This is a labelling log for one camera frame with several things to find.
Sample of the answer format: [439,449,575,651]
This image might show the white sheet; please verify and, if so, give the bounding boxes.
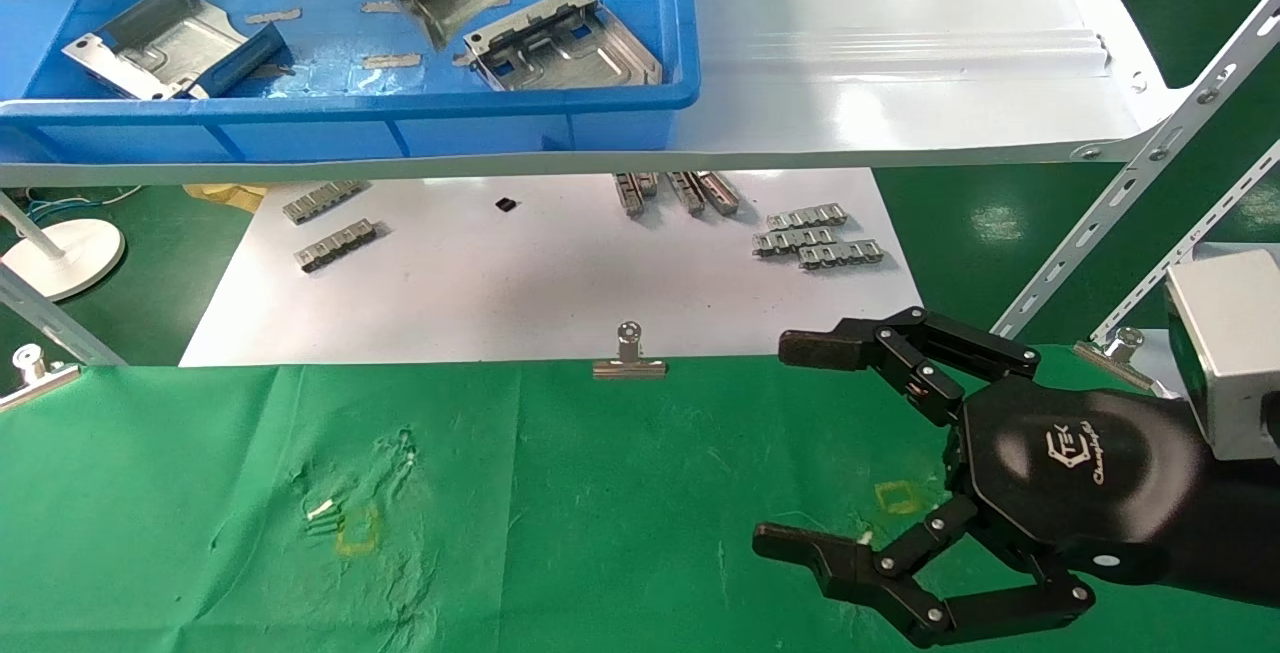
[180,168,923,366]

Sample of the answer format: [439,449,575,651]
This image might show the yellow crumpled tape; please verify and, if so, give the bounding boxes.
[183,183,269,212]

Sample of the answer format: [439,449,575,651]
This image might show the white slotted angle bar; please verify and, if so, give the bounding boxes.
[1090,138,1280,344]
[0,263,126,366]
[990,8,1280,339]

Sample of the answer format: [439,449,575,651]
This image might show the white round lamp base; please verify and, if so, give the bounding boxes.
[0,195,126,299]

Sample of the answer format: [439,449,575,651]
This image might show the green cloth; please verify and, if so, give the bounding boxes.
[0,343,1280,653]

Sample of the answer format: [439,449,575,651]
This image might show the silver binder clip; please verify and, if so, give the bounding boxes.
[592,321,668,380]
[1073,326,1181,399]
[0,343,83,412]

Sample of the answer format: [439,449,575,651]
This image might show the white metal shelf panel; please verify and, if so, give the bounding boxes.
[0,0,1191,187]

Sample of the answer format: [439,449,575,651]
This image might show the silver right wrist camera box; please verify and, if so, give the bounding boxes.
[1163,251,1280,461]

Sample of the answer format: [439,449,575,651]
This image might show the thin coloured wires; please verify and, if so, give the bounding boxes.
[0,185,146,224]

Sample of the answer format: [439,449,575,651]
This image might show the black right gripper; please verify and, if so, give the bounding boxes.
[752,308,1206,649]

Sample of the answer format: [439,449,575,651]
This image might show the blue plastic bin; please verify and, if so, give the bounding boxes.
[0,0,701,166]

